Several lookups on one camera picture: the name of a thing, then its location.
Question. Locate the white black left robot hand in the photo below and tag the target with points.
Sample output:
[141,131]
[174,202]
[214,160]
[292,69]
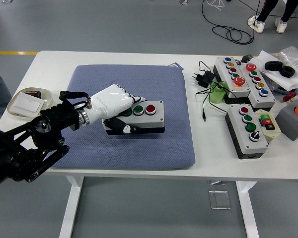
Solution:
[106,101]

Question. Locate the grey four-button control box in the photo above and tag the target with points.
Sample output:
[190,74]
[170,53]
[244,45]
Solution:
[154,119]
[253,146]

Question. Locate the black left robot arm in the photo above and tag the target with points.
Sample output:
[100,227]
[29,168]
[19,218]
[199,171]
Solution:
[54,116]

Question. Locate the grey five-button control box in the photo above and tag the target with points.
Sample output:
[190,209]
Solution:
[222,72]
[257,99]

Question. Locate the blue-grey padded mat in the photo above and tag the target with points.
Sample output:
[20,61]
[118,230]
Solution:
[151,81]

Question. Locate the cream shallow tray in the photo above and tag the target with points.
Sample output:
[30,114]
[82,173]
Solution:
[47,95]

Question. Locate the small dark red item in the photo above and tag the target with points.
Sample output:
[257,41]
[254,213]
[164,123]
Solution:
[33,94]

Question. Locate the purple-edged card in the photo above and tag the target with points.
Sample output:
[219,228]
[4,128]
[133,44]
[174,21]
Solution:
[176,65]

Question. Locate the black power adapter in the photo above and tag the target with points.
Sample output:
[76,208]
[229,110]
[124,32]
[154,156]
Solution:
[203,79]

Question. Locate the green tape roll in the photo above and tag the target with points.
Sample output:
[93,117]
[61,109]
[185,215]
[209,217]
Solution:
[216,95]

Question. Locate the white table leg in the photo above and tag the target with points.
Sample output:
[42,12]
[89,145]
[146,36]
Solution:
[248,210]
[70,205]

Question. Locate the small black device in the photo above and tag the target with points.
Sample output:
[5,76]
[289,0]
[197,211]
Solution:
[246,59]

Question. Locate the silver floor socket plate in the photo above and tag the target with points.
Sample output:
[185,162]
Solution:
[219,199]

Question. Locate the white paper sheet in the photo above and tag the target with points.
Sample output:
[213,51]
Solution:
[288,81]

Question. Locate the red valve knob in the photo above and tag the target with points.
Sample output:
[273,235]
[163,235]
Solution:
[289,96]

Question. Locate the grey block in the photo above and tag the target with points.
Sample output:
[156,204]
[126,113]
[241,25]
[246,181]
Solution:
[290,121]

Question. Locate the clear bubble wrap bag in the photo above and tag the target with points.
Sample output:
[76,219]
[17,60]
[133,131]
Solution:
[291,55]

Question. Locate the white wall switch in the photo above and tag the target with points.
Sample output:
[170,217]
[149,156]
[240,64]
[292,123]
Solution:
[27,104]

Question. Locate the cream three-button switch box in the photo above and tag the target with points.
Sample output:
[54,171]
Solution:
[268,124]

